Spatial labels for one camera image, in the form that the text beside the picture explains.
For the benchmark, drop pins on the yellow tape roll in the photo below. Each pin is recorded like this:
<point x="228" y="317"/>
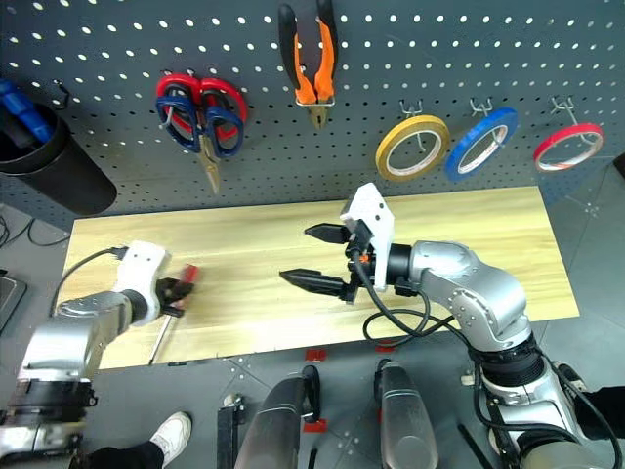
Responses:
<point x="415" y="122"/>

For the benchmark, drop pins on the black metal post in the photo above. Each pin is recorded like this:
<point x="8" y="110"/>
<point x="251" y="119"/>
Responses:
<point x="228" y="435"/>

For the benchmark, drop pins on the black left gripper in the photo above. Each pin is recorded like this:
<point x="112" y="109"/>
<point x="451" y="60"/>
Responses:
<point x="162" y="293"/>

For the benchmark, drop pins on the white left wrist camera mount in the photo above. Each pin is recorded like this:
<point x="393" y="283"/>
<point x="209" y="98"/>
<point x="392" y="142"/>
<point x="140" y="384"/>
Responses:
<point x="141" y="264"/>

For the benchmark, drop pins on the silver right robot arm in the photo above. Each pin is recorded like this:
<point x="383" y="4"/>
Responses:
<point x="478" y="293"/>

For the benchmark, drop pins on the metal pliers holder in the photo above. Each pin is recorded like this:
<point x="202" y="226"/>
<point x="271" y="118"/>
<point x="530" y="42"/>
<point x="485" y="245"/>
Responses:
<point x="315" y="103"/>

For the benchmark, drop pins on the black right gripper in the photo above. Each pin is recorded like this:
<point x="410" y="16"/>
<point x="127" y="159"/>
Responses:
<point x="360" y="239"/>

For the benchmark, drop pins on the dark grey rounded shape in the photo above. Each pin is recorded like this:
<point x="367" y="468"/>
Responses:
<point x="273" y="425"/>
<point x="407" y="420"/>

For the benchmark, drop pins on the metal pegboard hook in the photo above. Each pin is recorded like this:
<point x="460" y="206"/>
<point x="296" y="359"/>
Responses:
<point x="561" y="105"/>
<point x="412" y="111"/>
<point x="481" y="108"/>

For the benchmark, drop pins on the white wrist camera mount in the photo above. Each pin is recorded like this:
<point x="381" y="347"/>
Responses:
<point x="141" y="264"/>
<point x="371" y="205"/>

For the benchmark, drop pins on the grey flat device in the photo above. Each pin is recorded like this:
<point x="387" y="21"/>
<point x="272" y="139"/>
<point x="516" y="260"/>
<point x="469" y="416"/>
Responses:
<point x="7" y="298"/>

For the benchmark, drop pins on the blue tape roll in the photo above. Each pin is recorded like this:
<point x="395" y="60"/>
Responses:
<point x="488" y="117"/>

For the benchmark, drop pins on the dark blue pegboard panel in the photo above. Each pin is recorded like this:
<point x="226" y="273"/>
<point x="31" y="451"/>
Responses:
<point x="342" y="161"/>

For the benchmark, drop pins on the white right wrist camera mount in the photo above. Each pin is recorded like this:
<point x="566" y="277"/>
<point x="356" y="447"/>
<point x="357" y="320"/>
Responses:
<point x="371" y="205"/>

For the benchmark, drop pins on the white sneaker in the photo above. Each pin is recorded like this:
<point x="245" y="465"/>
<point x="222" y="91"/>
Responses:
<point x="173" y="432"/>

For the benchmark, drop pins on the red tape roll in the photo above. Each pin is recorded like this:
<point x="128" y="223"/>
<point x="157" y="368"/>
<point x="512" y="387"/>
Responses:
<point x="566" y="132"/>

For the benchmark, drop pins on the black cylindrical container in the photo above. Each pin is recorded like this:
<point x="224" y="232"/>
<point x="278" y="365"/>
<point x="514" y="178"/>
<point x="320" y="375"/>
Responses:
<point x="68" y="171"/>

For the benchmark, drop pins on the black trouser leg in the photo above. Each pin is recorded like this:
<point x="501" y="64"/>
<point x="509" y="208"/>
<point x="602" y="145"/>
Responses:
<point x="122" y="456"/>

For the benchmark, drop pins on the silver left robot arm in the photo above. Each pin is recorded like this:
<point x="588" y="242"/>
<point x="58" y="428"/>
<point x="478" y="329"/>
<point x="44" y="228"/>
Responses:
<point x="63" y="337"/>

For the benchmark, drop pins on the orange and black pliers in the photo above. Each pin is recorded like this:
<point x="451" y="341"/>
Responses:
<point x="323" y="83"/>

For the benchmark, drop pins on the red floor marker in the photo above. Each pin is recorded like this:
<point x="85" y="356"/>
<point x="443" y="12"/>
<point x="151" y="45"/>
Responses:
<point x="316" y="354"/>
<point x="312" y="426"/>
<point x="386" y="346"/>

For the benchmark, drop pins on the black pegboard hook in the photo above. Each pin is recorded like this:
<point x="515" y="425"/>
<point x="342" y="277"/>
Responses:
<point x="62" y="90"/>

